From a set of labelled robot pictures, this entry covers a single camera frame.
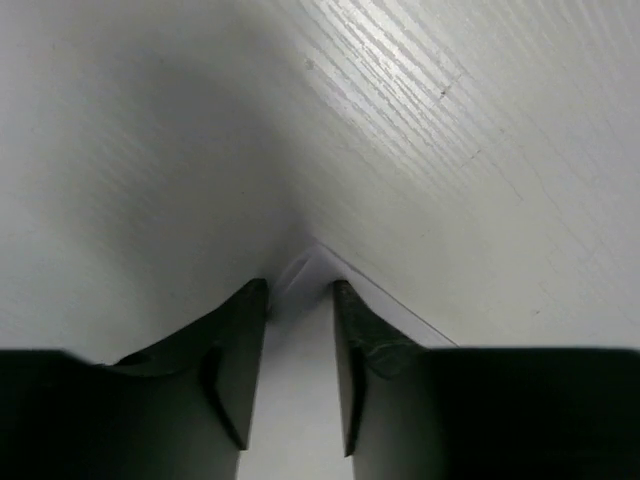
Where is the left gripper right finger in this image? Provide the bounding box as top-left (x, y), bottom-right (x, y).
top-left (332, 281), bottom-right (639, 479)

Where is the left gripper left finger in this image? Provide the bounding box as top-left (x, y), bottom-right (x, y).
top-left (1, 279), bottom-right (269, 479)

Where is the white t shirt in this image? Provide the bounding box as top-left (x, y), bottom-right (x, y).
top-left (238, 243), bottom-right (454, 479)

